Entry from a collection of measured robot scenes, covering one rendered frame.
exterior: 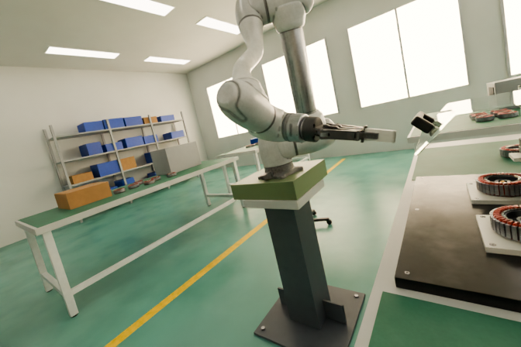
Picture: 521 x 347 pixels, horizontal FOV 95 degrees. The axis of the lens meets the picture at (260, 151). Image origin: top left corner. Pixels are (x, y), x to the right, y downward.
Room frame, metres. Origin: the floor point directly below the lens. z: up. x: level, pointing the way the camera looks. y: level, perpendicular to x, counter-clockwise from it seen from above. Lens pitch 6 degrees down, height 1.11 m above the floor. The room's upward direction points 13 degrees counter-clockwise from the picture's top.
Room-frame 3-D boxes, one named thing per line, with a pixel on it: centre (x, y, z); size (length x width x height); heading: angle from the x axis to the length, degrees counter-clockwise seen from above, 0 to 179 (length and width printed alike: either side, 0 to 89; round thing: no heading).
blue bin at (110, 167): (5.46, 3.54, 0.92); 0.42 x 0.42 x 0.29; 53
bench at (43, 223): (2.80, 1.35, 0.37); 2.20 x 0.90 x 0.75; 142
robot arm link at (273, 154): (1.24, -0.08, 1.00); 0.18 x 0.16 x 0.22; 84
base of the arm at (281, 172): (1.23, -0.06, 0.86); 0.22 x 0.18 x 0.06; 132
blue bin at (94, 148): (5.34, 3.64, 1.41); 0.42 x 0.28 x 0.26; 54
